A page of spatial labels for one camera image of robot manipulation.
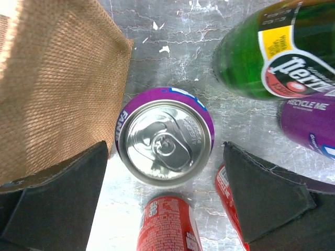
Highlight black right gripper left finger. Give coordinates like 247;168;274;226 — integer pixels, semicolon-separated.
1;141;108;250

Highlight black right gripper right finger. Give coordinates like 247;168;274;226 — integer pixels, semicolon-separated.
224;142;334;250

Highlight red cola can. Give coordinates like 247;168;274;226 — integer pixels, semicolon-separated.
214;163;250;251
136;195;203;251

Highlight purple soda can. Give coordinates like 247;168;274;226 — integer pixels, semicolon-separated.
280;89;334;159
115;87;215;189

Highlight burlap canvas tote bag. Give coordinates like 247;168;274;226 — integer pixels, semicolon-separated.
1;1;133;184

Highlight green glass bottle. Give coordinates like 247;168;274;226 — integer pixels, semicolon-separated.
213;1;334;100

